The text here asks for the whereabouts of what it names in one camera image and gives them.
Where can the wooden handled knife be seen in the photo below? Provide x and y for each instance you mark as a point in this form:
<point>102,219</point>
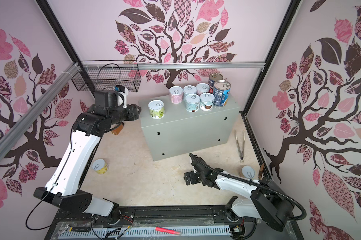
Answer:
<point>260,172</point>

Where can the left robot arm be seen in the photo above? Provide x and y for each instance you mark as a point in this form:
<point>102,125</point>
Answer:
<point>63,188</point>

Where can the aluminium rail wall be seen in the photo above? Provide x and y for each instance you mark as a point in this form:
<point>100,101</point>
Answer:
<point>21,126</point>
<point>156,66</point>

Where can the la sicilia tomato can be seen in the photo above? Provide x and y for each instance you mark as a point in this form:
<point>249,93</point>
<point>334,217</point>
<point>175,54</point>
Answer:
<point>212,79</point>

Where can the blue label tall can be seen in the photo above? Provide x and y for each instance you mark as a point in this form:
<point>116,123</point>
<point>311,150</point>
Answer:
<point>221,91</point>

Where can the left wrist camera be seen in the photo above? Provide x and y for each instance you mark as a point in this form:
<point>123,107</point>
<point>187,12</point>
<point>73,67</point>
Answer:
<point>122,94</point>

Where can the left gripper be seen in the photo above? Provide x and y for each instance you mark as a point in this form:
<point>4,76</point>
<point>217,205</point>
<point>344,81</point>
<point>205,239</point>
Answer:
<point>135,113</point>

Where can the black mounting rail base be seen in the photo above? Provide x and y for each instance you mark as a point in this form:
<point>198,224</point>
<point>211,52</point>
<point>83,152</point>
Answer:
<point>245,228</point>

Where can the green label can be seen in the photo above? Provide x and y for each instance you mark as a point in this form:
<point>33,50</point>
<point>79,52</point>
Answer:
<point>157,109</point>

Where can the aluminium rail left wall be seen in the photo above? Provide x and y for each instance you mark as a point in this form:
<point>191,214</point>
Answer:
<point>21,126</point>

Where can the pink can white lid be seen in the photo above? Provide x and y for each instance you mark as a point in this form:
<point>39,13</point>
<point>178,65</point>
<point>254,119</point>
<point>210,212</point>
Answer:
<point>202,88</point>

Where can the pink marker pen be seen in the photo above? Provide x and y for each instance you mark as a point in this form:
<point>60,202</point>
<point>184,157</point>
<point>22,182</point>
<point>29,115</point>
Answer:
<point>167,231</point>

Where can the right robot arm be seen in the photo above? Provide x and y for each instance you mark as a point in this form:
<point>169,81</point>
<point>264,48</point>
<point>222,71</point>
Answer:
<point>260,199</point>

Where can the aluminium rail back wall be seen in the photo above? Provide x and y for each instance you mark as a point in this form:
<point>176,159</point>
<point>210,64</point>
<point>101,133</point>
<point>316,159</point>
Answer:
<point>156,66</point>

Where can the grey metal cabinet box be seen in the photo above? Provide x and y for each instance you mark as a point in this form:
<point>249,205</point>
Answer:
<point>182,132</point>

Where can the white slotted cable duct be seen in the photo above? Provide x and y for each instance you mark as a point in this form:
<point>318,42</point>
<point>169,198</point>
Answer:
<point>146,233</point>

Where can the yellow label can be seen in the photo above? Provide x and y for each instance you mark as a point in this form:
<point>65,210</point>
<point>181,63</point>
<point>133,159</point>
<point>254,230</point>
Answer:
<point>100,166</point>

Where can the black wire basket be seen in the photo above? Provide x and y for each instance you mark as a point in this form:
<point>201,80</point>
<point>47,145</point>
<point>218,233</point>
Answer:
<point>94,77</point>

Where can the metal kitchen tongs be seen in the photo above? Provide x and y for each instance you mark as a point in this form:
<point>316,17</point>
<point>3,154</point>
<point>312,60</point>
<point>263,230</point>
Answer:
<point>240,143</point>

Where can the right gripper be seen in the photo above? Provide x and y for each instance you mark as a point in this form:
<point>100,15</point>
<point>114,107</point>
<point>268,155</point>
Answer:
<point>191,174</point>

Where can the orange label can right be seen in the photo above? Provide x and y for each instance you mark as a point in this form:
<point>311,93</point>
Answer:
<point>248,172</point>

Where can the orange spice jar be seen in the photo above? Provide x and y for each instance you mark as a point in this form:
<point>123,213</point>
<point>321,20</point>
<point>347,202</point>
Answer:
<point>118,129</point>

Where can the teal can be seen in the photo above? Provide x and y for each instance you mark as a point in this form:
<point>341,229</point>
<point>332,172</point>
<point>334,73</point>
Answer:
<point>188,90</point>
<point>206,101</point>
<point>192,102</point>

